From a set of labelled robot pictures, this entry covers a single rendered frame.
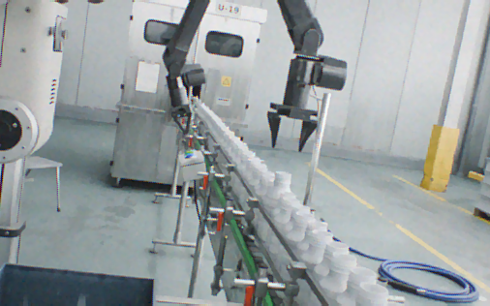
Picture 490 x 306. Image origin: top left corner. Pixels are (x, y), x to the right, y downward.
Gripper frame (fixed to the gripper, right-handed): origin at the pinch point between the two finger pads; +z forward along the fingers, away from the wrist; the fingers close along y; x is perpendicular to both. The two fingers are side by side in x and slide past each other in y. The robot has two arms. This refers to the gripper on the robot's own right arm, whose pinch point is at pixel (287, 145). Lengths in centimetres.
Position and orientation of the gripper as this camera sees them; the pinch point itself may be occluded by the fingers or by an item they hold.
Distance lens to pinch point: 129.9
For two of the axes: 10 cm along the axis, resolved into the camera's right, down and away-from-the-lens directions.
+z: -1.7, 9.8, 1.3
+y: 9.7, 1.5, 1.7
